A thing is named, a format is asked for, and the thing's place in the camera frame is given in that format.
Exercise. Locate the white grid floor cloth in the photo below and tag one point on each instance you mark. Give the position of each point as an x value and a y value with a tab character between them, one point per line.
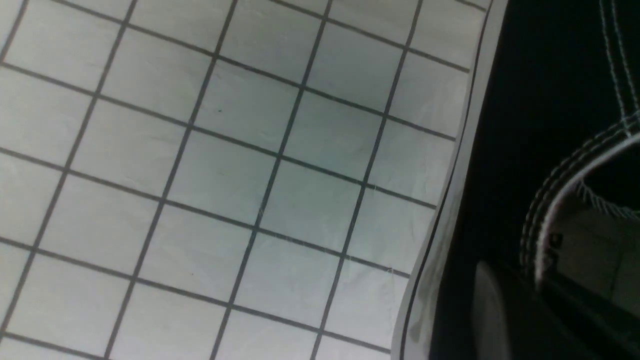
221	179

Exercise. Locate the black canvas sneaker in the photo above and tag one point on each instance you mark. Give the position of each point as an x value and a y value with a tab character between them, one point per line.
533	251

